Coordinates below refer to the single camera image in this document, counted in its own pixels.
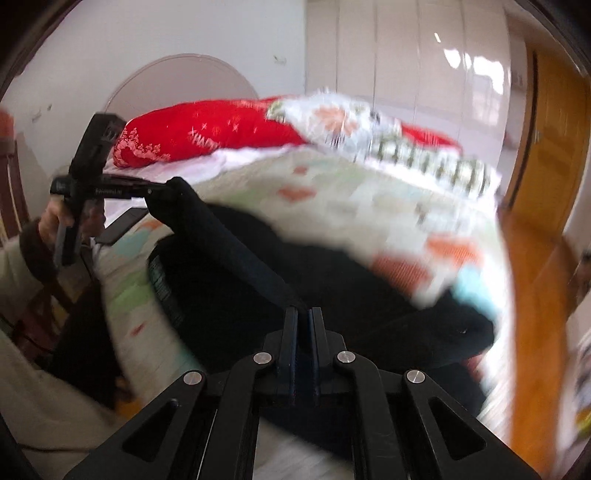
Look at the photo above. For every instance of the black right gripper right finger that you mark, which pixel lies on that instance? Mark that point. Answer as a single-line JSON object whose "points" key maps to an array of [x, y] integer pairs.
{"points": [[403, 426]]}

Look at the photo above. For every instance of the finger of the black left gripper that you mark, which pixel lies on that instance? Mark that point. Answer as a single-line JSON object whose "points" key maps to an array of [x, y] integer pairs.
{"points": [[139, 187], [121, 225]]}

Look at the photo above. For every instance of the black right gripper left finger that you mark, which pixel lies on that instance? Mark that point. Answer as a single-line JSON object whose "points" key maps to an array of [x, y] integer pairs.
{"points": [[202, 426]]}

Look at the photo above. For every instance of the black pants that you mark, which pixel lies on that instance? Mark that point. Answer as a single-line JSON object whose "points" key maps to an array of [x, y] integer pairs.
{"points": [[224, 280]]}

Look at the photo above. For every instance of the person's left hand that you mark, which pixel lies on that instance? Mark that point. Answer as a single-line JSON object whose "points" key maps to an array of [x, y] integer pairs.
{"points": [[57, 214]]}

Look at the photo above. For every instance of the pink bed sheet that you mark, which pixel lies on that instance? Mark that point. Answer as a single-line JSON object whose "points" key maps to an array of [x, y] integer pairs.
{"points": [[200, 169]]}

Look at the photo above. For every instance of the wooden chair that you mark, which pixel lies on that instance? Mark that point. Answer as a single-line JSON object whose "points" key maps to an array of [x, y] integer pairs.
{"points": [[14, 209]]}

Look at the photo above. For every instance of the long red pillow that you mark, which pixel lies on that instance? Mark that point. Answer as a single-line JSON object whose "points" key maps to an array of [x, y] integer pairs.
{"points": [[195, 129]]}

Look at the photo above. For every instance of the pale round headboard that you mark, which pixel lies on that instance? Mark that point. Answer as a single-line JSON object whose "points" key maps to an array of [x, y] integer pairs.
{"points": [[177, 79]]}

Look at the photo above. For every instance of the white floral pillow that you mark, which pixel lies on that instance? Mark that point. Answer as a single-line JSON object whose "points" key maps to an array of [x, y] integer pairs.
{"points": [[336, 122]]}

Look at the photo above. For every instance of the heart pattern quilted bedspread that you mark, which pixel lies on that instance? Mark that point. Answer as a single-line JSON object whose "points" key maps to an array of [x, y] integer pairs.
{"points": [[422, 241]]}

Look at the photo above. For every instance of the olive cloud pattern bolster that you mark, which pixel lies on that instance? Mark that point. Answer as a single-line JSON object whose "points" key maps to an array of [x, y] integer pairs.
{"points": [[443, 170]]}

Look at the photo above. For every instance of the wooden door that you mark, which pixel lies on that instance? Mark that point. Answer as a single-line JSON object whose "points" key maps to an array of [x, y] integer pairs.
{"points": [[555, 137]]}

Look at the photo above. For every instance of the glossy white wardrobe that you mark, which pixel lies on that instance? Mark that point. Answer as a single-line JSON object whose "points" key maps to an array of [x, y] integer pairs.
{"points": [[450, 58]]}

